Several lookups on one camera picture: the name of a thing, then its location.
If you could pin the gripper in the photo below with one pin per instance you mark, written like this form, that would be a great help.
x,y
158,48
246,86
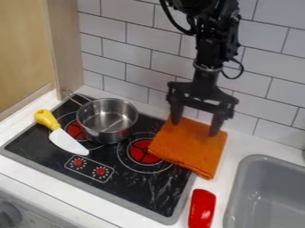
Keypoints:
x,y
203,89

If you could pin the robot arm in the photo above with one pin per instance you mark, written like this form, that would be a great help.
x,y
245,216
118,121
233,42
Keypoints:
x,y
214,26

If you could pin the orange cloth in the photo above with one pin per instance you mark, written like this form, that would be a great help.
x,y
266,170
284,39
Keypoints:
x,y
188,145

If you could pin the toy stove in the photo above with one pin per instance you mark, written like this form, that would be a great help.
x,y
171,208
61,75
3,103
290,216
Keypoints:
x,y
99,166

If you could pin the silver pot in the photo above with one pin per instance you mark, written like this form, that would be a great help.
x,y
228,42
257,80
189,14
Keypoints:
x,y
107,119

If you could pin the red toy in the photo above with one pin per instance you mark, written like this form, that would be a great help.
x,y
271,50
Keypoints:
x,y
201,209

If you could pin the toy sink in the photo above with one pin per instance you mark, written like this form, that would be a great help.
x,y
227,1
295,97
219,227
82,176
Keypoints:
x,y
266,193

